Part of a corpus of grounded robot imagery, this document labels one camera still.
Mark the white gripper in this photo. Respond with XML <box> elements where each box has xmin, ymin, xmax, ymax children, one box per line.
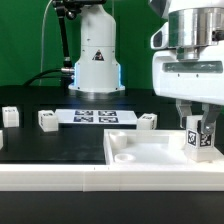
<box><xmin>151</xmin><ymin>23</ymin><xmax>224</xmax><ymax>135</ymax></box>

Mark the white square tabletop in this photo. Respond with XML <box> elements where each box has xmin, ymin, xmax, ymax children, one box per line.
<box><xmin>102</xmin><ymin>128</ymin><xmax>224</xmax><ymax>166</ymax></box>

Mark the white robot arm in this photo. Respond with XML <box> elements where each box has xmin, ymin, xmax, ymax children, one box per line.
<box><xmin>71</xmin><ymin>0</ymin><xmax>224</xmax><ymax>134</ymax></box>

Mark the white marker sheet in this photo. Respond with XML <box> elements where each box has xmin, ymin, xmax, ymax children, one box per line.
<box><xmin>55</xmin><ymin>109</ymin><xmax>137</xmax><ymax>125</ymax></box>

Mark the white U-shaped obstacle fence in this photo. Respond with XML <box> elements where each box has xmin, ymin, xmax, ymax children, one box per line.
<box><xmin>0</xmin><ymin>163</ymin><xmax>224</xmax><ymax>192</ymax></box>

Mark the black cable bundle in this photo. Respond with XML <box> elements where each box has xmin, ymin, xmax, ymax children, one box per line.
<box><xmin>23</xmin><ymin>67</ymin><xmax>75</xmax><ymax>87</ymax></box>

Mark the black camera stand pole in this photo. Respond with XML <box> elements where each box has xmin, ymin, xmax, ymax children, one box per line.
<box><xmin>52</xmin><ymin>0</ymin><xmax>107</xmax><ymax>68</ymax></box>

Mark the white thin cable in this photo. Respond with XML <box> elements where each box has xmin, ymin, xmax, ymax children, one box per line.
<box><xmin>39</xmin><ymin>0</ymin><xmax>54</xmax><ymax>86</ymax></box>

